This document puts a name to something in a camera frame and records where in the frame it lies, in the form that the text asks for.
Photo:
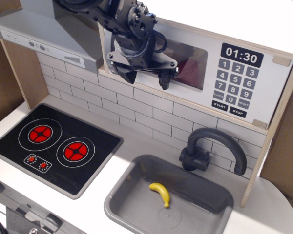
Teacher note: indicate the grey toy sink basin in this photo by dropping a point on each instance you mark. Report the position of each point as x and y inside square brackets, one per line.
[154, 196]

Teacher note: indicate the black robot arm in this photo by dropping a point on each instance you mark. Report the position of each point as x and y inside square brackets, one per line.
[132, 44]

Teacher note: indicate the yellow toy banana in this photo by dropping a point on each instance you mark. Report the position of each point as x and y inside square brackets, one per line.
[161, 189]

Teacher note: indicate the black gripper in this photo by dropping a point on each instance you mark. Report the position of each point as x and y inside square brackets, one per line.
[151, 58]

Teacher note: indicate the grey toy range hood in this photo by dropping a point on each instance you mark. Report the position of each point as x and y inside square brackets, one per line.
[44, 27]

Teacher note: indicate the dark grey toy faucet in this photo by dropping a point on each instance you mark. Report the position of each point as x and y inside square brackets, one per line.
[196, 154]

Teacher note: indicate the white toy microwave door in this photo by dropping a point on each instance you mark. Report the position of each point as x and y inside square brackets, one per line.
[234, 79]

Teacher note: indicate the black toy stove top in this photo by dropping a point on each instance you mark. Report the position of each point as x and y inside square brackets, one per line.
[59, 150]

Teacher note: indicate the grey oven control panel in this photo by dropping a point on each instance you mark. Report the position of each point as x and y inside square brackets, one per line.
[24, 214]

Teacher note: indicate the wooden toy microwave cabinet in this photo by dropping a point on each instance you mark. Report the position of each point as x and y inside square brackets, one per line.
[170, 116]

